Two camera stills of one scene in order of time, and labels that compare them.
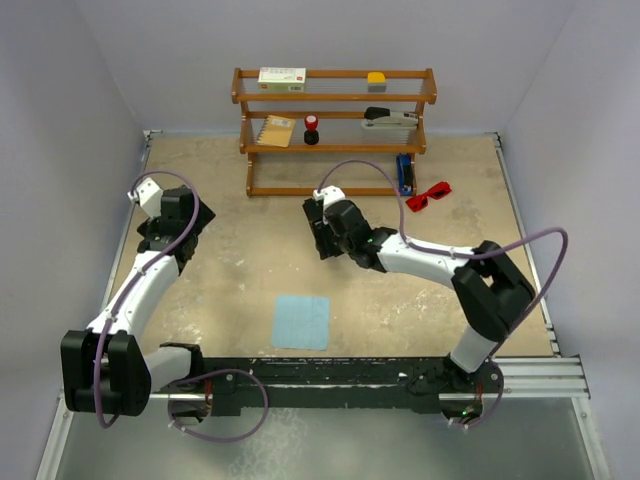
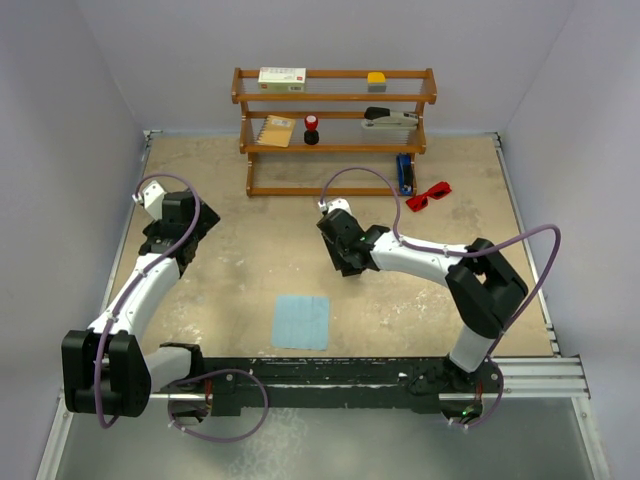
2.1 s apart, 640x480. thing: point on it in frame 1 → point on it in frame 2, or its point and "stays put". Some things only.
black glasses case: x=322 y=232 → x=350 y=262
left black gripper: x=150 y=226 stays put
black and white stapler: x=376 y=117 stays put
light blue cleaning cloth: x=301 y=322 stays put
